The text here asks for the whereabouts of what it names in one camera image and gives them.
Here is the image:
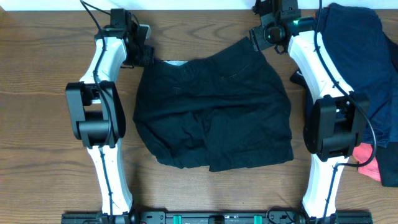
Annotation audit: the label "navy blue garment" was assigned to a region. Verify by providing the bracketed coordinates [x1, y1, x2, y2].
[315, 3, 397, 147]

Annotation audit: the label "black garment with logo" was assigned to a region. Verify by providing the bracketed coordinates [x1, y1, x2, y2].
[290, 69, 308, 90]

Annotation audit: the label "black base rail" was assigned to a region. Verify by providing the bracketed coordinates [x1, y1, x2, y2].
[61, 210, 373, 224]

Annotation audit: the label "red garment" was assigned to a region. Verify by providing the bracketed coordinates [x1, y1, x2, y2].
[353, 142, 382, 182]

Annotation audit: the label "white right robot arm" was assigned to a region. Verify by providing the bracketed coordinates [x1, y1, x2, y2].
[249, 0, 373, 223]

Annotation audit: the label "black shorts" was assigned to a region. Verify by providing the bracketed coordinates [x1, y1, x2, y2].
[133, 38, 294, 172]

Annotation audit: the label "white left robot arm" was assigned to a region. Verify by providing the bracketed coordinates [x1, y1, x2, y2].
[62, 9, 154, 223]

